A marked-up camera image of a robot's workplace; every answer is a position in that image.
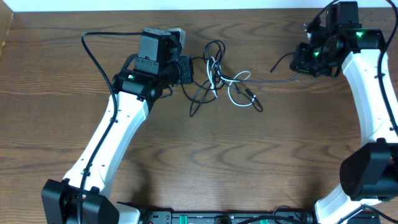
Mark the thick black cable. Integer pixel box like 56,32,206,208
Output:
180,39,264,118

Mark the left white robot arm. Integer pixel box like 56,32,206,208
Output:
41,28,193,223

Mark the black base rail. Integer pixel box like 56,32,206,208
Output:
136,207,382,224

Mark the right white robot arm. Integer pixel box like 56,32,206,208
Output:
290,1,397,223

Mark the white cable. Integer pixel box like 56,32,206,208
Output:
206,56,256,108

